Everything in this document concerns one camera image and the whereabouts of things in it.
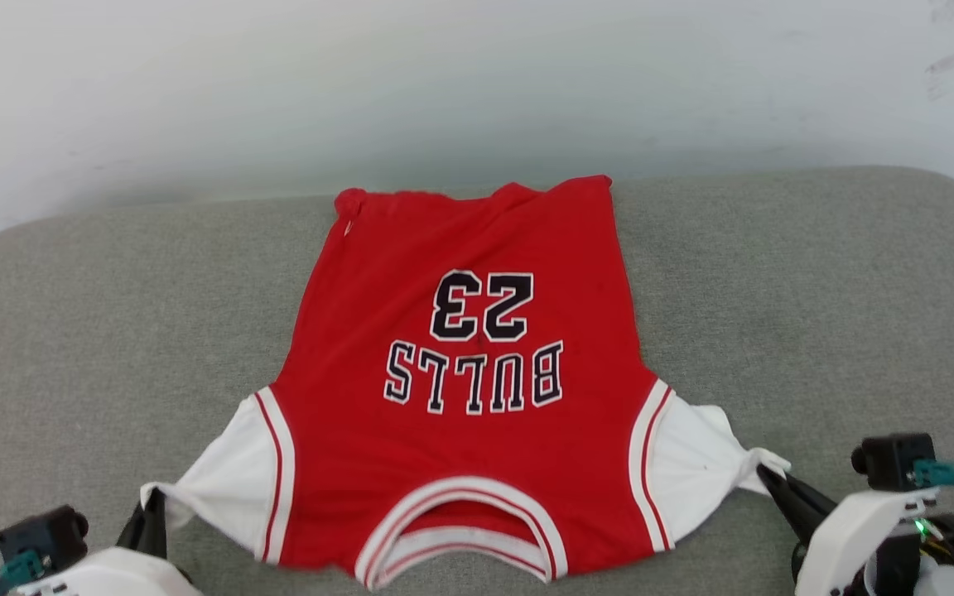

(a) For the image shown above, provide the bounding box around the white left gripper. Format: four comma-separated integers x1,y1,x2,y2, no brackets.
13,488,201,596

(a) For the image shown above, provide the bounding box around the red Bulls basketball jersey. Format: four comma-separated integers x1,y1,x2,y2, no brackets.
139,174,793,590

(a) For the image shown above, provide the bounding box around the teal camera connector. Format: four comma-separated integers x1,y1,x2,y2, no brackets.
913,459,954,490
0,550,47,596

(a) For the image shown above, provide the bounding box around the teal right camera connector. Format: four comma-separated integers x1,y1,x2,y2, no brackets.
913,459,954,490

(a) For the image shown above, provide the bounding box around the teal left camera connector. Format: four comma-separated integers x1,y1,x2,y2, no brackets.
0,550,47,596

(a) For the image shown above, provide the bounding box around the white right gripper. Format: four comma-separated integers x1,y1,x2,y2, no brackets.
756,464,940,596

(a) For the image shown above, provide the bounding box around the grey fabric cushion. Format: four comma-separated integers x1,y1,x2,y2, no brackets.
0,166,954,596

